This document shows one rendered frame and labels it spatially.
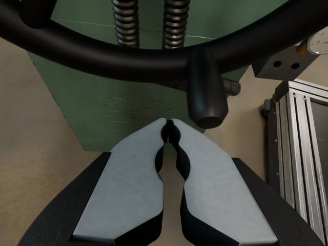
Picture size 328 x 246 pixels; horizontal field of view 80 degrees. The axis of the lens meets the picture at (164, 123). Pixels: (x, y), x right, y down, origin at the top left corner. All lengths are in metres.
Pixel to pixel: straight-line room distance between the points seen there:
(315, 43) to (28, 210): 0.90
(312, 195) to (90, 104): 0.71
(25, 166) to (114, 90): 0.56
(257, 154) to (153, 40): 0.78
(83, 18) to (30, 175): 0.68
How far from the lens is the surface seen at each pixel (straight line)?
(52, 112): 1.01
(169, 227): 0.81
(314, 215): 0.78
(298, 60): 0.43
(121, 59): 0.16
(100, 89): 0.50
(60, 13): 0.39
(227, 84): 0.33
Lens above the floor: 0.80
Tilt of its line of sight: 60 degrees down
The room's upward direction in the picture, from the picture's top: 15 degrees clockwise
